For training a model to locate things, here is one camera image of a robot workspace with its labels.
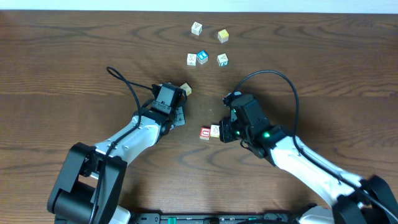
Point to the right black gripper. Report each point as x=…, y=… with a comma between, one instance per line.
x=227, y=136

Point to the red U block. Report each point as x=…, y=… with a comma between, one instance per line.
x=205, y=133

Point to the white block yellow side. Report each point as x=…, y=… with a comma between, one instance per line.
x=215, y=131

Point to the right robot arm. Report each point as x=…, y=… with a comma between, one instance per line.
x=351, y=198

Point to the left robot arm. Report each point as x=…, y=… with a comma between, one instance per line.
x=88, y=187

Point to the white dragonfly block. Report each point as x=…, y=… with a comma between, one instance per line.
x=186, y=88

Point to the white block number four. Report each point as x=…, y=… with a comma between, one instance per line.
x=191, y=59

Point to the blue top block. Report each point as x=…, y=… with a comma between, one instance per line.
x=202, y=57

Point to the white block green side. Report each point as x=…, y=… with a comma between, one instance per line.
x=222, y=60

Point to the white block top left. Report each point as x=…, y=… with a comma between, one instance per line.
x=196, y=28

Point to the yellow top block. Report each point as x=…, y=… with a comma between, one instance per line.
x=223, y=36

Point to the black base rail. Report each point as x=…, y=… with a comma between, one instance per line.
x=158, y=218

